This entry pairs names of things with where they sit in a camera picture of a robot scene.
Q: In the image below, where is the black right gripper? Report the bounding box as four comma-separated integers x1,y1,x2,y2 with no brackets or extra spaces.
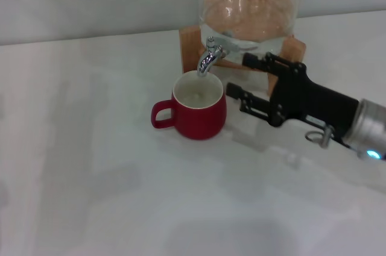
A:
226,52,360,142

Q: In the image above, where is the chrome faucet tap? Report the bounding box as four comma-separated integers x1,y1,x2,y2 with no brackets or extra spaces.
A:
197,36,242,78

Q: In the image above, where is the red ceramic cup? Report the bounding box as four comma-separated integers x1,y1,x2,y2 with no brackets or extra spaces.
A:
150,70,228,141

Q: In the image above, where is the glass water dispenser jar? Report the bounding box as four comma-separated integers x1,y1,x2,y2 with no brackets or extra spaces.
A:
198,0,302,58

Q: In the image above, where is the wooden dispenser stand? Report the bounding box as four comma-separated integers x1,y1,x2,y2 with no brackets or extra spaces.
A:
179,24,307,96

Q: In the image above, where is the grey cable with metal plug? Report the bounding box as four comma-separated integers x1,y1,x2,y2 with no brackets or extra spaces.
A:
305,125,335,149

